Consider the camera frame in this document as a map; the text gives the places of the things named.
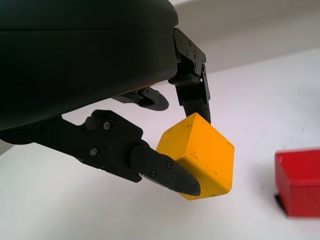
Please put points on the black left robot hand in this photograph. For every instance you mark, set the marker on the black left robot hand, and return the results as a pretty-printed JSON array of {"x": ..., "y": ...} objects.
[{"x": 75, "y": 62}]

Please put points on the yellow block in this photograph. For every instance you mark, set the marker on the yellow block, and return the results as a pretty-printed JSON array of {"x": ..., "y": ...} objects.
[{"x": 207, "y": 157}]

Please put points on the red block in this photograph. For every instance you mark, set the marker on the red block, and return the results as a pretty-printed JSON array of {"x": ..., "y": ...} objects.
[{"x": 300, "y": 180}]

